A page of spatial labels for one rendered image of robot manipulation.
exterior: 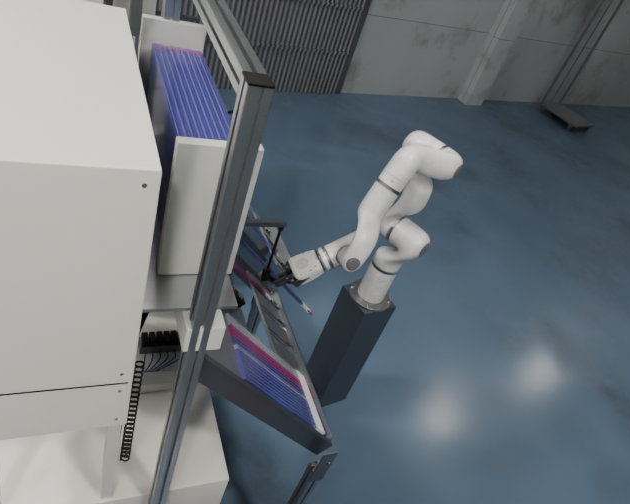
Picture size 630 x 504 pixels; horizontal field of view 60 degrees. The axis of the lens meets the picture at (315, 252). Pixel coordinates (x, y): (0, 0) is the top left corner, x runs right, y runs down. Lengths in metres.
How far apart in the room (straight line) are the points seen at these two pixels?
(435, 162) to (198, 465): 1.21
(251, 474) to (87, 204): 1.82
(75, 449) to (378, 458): 1.48
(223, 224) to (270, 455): 1.80
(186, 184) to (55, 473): 1.03
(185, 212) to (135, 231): 0.15
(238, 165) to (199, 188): 0.21
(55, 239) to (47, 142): 0.16
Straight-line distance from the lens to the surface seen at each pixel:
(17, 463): 1.82
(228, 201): 0.89
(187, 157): 1.01
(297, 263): 1.84
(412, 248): 2.11
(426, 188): 1.99
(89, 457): 1.81
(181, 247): 1.14
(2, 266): 1.00
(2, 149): 0.90
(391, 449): 2.84
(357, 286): 2.39
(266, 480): 2.55
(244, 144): 0.84
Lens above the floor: 2.20
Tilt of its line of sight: 37 degrees down
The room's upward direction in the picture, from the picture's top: 21 degrees clockwise
